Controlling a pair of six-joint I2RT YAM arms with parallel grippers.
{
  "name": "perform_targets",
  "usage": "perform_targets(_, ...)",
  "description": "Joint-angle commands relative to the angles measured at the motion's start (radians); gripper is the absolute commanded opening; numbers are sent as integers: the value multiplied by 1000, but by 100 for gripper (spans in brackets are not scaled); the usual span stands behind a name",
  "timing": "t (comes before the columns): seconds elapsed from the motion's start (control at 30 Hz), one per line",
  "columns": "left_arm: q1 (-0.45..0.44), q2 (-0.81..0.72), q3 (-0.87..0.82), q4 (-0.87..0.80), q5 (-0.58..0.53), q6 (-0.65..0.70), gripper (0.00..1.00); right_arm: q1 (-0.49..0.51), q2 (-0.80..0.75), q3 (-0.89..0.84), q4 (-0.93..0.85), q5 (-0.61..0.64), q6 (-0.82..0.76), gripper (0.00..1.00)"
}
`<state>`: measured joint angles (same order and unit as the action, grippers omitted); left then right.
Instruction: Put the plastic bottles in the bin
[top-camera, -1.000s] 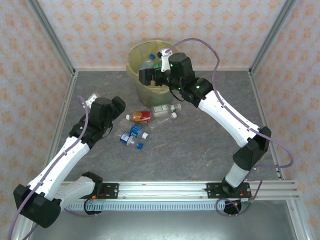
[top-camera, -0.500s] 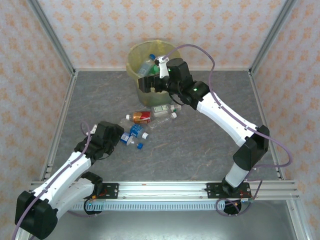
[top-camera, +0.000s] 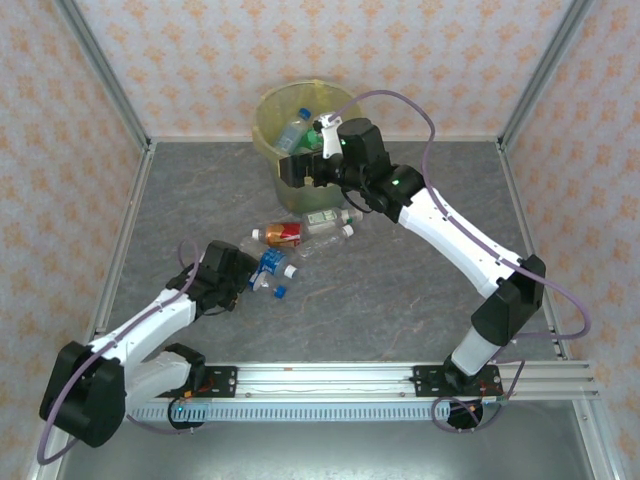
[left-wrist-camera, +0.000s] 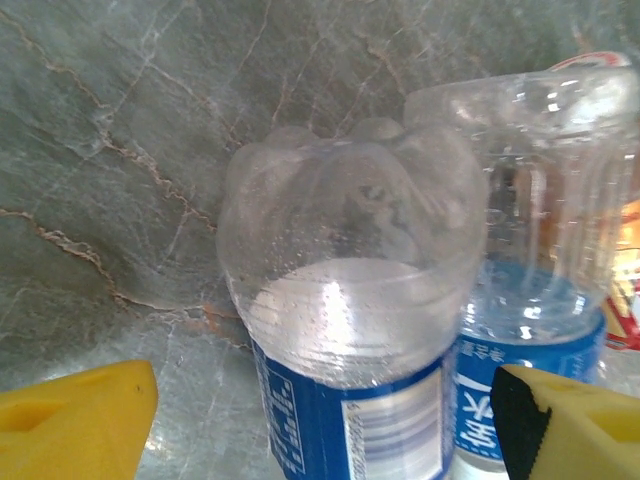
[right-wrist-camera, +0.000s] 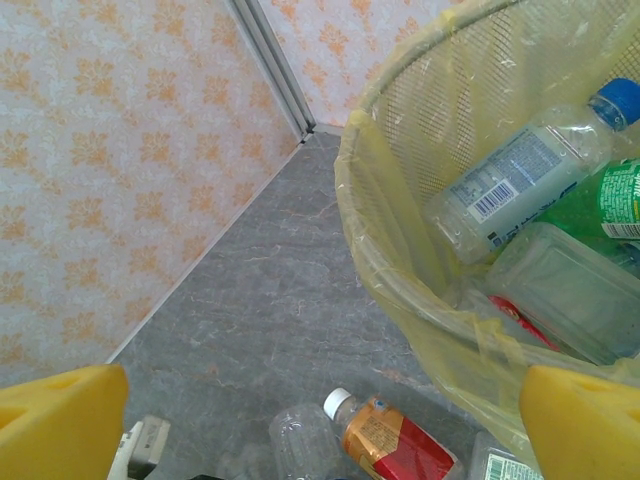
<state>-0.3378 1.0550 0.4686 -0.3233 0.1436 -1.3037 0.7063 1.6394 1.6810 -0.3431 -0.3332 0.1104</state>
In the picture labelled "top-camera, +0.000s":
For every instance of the aluminium table edge rail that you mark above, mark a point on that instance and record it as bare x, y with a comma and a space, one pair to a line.
516, 200
134, 200

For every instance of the aluminium cross beam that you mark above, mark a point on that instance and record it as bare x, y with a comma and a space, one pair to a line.
325, 380

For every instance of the clear bottle, Pocari Sweat cap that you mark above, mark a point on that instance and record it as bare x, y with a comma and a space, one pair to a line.
325, 242

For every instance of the silver mesh waste bin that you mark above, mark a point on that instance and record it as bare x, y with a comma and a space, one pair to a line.
300, 197

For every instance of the yellow plastic bin liner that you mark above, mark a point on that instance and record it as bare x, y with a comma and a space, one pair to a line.
270, 107

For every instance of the aluminium corner post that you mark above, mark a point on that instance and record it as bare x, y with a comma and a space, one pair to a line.
102, 67
547, 65

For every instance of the blue label bottle, white cap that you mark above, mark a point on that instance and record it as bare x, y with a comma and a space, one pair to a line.
274, 261

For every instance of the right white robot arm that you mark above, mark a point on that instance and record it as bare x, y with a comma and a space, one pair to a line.
450, 235

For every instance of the aluminium frame strut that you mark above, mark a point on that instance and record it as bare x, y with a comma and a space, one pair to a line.
37, 472
595, 450

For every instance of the red label bottle, white cap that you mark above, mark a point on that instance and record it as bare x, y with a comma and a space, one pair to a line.
282, 234

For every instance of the green-white label bottle, white cap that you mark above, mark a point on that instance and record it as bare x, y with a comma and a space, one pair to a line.
322, 218

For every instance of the crushed blue label bottle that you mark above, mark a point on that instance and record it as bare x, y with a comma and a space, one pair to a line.
257, 281

